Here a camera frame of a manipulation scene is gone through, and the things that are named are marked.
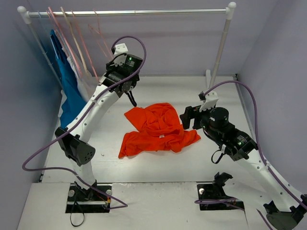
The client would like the orange t shirt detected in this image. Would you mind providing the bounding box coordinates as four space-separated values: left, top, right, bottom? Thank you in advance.
118 103 201 159

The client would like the pink wire hanger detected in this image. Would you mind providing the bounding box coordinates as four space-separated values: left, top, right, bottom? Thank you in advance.
88 10 113 61

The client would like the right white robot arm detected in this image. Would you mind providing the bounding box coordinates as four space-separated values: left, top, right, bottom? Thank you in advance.
180 106 307 230

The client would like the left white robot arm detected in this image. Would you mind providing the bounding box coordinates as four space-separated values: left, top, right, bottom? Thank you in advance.
55 54 143 201

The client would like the white t shirt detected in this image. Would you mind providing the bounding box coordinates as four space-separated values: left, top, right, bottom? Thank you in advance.
62 48 94 102

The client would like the beige wooden hanger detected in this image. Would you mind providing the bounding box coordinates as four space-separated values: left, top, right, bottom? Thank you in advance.
60 7 92 80

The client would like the blue t shirt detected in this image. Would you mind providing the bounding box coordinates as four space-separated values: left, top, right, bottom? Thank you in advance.
50 30 86 128

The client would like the pink plastic hanger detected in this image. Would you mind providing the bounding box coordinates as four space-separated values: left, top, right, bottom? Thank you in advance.
71 10 99 82

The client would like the light pink hanger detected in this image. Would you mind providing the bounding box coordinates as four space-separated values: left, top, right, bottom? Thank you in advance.
47 7 82 79

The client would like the blue hanger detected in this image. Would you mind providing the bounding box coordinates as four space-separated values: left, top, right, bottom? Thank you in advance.
37 11 49 36

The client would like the white metal clothes rack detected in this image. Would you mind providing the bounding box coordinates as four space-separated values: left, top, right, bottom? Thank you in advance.
17 1 237 96

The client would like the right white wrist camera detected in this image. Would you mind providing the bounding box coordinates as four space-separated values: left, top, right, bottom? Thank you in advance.
199 91 219 112

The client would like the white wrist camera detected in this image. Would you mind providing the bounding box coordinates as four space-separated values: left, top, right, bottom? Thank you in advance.
199 91 219 112
111 43 128 57

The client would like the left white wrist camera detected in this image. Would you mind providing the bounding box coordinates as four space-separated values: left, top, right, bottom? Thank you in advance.
111 43 128 57

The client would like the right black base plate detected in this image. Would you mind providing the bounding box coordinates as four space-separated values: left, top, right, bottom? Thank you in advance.
194 172 245 211

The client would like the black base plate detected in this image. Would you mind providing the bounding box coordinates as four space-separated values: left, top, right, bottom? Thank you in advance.
194 172 245 211
65 184 111 214

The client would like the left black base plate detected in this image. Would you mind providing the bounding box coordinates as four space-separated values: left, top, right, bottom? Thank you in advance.
65 184 111 214

